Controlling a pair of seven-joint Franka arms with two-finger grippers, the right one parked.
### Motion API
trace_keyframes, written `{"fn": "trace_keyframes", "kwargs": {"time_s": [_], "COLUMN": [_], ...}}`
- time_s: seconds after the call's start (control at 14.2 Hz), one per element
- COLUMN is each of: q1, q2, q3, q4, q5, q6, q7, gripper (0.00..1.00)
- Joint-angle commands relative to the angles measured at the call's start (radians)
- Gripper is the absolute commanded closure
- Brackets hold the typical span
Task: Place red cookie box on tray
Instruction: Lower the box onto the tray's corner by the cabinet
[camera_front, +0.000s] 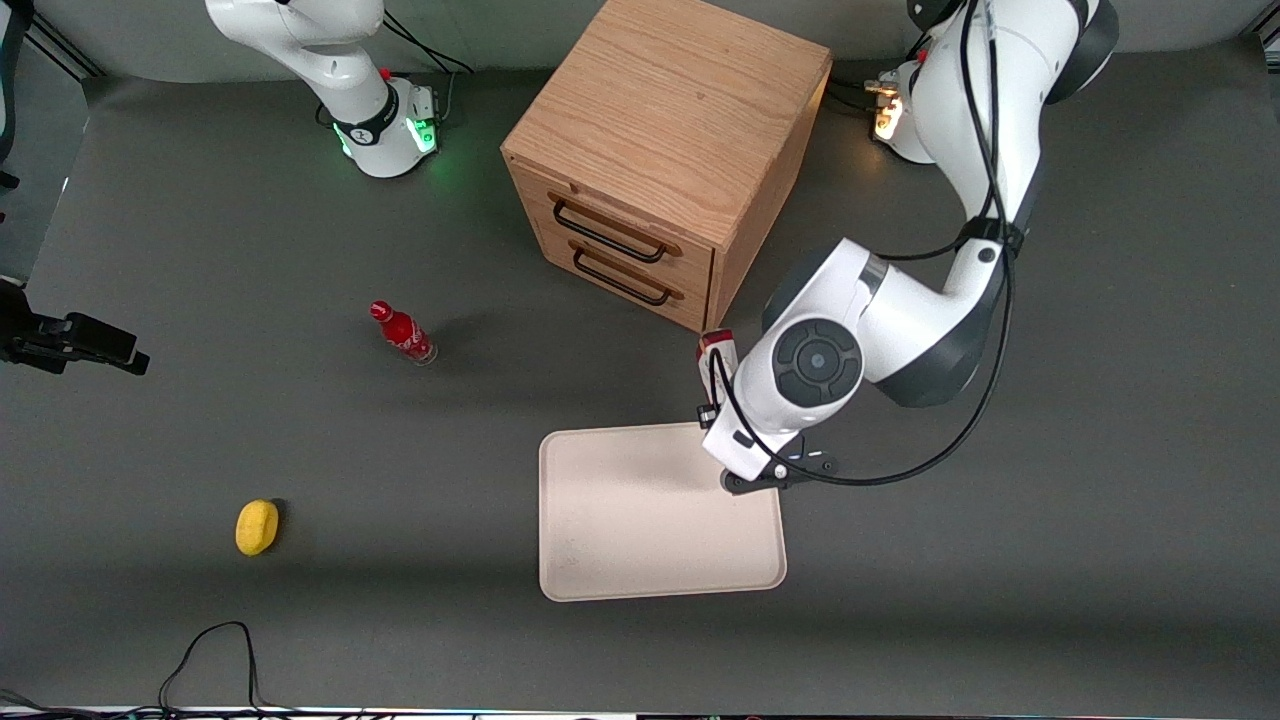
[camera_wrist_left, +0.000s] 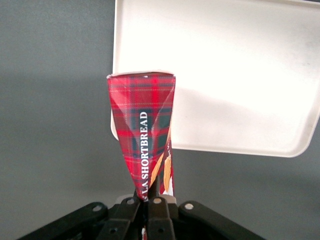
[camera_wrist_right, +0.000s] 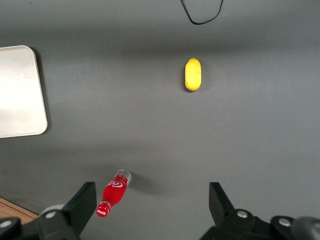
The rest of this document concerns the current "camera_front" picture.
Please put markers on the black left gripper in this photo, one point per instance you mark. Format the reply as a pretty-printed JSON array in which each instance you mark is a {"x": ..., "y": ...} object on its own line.
[{"x": 704, "y": 415}]

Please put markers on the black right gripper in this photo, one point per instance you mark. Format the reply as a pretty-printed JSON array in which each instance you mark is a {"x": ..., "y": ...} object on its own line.
[{"x": 14, "y": 316}]

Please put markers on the red cookie box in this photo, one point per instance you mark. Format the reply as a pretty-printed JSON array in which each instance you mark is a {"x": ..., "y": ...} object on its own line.
[{"x": 718, "y": 345}]

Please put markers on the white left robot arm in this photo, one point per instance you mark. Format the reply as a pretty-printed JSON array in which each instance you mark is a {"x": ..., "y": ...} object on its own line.
[{"x": 900, "y": 320}]

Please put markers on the beige rectangular tray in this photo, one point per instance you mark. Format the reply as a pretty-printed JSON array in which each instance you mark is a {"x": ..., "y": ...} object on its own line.
[{"x": 640, "y": 520}]

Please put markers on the wooden drawer front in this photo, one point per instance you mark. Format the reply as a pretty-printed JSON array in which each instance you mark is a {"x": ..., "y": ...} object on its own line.
[
  {"x": 695, "y": 308},
  {"x": 700, "y": 262}
]

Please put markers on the yellow lemon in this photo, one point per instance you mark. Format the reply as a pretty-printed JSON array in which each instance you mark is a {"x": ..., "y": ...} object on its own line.
[{"x": 257, "y": 527}]

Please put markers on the red cola bottle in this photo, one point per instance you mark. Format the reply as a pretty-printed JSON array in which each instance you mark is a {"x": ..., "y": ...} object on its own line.
[{"x": 402, "y": 332}]

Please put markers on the wooden two-drawer cabinet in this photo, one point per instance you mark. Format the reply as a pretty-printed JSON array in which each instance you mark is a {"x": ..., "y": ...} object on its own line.
[{"x": 670, "y": 100}]

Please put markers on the black metal frame rail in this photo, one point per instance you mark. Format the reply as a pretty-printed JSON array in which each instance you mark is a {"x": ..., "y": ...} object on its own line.
[
  {"x": 65, "y": 50},
  {"x": 1270, "y": 38}
]

